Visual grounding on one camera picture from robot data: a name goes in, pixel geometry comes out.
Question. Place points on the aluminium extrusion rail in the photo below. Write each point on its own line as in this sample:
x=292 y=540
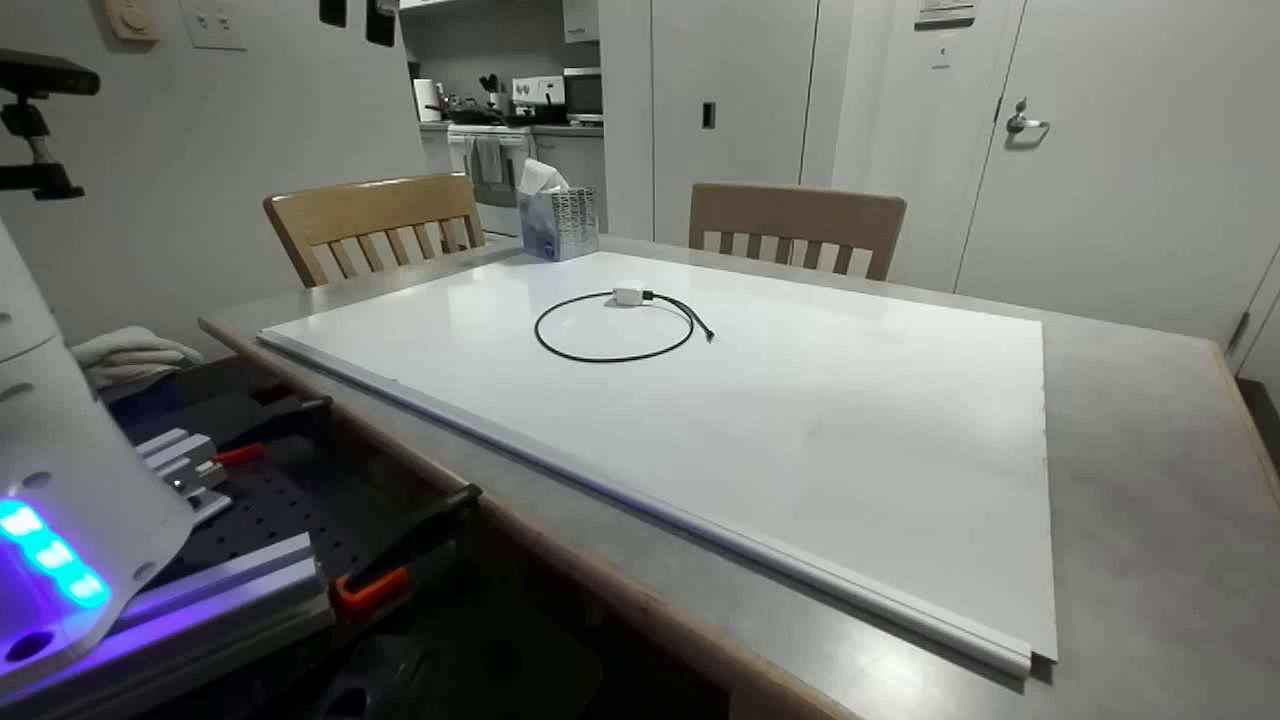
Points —
x=202 y=603

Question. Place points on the plain white door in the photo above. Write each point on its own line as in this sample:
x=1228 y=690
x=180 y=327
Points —
x=745 y=122

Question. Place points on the dark wall hanging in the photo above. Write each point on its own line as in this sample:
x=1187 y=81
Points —
x=380 y=19
x=332 y=11

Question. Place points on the blue tissue box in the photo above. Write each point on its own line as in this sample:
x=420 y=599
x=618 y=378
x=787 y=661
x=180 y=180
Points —
x=561 y=224

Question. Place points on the white robot base blue light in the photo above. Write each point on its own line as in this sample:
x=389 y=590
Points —
x=65 y=442

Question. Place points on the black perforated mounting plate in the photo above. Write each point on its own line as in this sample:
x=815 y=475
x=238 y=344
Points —
x=321 y=467

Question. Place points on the white wall outlet plate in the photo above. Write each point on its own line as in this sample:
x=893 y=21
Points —
x=214 y=21

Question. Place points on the white bundled cloth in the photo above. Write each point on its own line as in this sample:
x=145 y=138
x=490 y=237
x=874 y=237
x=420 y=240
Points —
x=132 y=357

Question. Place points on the white kitchen stove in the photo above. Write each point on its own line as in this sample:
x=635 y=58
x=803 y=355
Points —
x=487 y=162

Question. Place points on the black camera on stand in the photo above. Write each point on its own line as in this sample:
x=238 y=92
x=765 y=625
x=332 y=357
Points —
x=42 y=75

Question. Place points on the wooden slat back chair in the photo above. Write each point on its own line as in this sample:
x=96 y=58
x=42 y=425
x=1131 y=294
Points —
x=375 y=204
x=803 y=208

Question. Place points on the round beige thermostat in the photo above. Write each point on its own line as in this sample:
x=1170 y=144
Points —
x=128 y=19

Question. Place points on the white microwave oven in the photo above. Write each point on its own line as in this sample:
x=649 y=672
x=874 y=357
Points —
x=536 y=92

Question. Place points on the large white board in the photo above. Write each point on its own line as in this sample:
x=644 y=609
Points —
x=803 y=442

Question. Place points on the small black door plate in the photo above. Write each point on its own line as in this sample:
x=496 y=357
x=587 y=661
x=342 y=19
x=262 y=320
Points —
x=710 y=112

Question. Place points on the white charger plug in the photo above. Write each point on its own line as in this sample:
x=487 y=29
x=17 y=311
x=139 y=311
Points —
x=624 y=296

